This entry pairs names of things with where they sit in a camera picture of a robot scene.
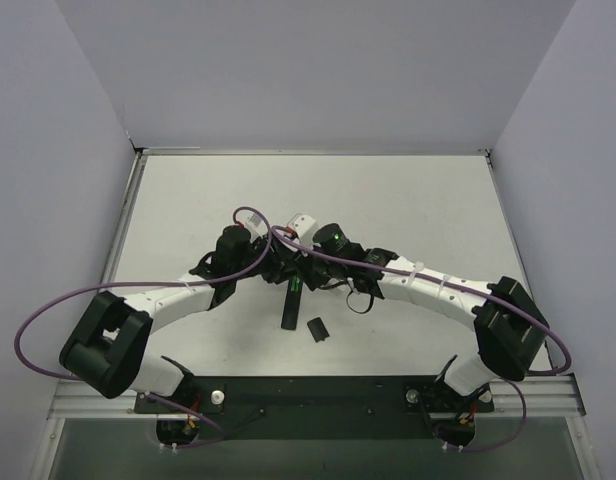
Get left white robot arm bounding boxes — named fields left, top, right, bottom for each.
left=59, top=225, right=293, bottom=412

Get black battery cover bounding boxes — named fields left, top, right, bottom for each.
left=307, top=317, right=330, bottom=343

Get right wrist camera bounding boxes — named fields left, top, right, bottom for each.
left=286, top=213, right=319, bottom=247

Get black remote control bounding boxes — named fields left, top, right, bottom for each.
left=280, top=276, right=303, bottom=331

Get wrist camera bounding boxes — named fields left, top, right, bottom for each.
left=243, top=212, right=268, bottom=238
left=286, top=213, right=319, bottom=247

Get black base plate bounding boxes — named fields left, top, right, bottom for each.
left=132, top=374, right=494, bottom=441

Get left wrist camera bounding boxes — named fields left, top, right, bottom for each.
left=243, top=212, right=268, bottom=238

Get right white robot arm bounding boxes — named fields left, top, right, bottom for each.
left=276, top=215, right=548, bottom=397

